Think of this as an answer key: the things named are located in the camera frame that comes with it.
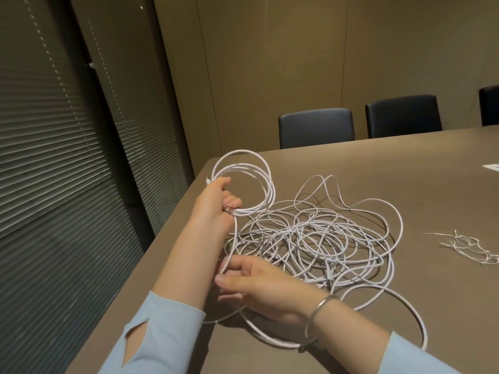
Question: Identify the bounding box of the person's right hand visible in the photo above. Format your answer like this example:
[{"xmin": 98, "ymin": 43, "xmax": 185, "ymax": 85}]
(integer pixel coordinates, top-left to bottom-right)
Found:
[{"xmin": 215, "ymin": 255, "xmax": 332, "ymax": 326}]

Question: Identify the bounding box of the person's left hand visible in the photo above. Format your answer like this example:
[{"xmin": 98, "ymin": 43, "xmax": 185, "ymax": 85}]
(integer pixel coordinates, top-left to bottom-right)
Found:
[{"xmin": 190, "ymin": 177, "xmax": 243, "ymax": 235}]

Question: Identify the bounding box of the white cable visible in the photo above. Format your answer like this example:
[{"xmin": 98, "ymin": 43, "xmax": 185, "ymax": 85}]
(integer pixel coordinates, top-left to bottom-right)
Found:
[{"xmin": 204, "ymin": 150, "xmax": 429, "ymax": 352}]

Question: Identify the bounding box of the person's left forearm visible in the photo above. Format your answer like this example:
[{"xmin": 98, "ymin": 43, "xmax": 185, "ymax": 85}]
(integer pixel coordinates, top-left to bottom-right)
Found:
[{"xmin": 97, "ymin": 218, "xmax": 231, "ymax": 374}]

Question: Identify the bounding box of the dark meeting chair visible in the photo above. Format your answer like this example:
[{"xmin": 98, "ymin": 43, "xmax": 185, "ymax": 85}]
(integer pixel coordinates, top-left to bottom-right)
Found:
[
  {"xmin": 364, "ymin": 95, "xmax": 443, "ymax": 139},
  {"xmin": 478, "ymin": 85, "xmax": 499, "ymax": 127},
  {"xmin": 278, "ymin": 108, "xmax": 356, "ymax": 150}
]

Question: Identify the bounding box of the glass partition with grey blinds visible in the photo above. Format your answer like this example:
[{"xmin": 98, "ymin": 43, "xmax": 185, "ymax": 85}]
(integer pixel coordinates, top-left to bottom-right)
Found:
[{"xmin": 0, "ymin": 0, "xmax": 195, "ymax": 374}]

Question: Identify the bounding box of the brown table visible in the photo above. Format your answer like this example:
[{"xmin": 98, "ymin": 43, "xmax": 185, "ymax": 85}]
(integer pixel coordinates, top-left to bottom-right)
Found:
[{"xmin": 64, "ymin": 125, "xmax": 499, "ymax": 374}]

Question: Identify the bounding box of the bunch of white twist ties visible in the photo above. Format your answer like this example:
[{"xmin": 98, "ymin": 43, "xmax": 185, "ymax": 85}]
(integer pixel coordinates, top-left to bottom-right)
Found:
[{"xmin": 424, "ymin": 229, "xmax": 499, "ymax": 266}]

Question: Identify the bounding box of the silver bracelet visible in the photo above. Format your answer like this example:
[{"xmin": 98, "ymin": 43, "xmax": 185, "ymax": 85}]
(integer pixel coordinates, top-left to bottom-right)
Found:
[{"xmin": 303, "ymin": 293, "xmax": 340, "ymax": 341}]

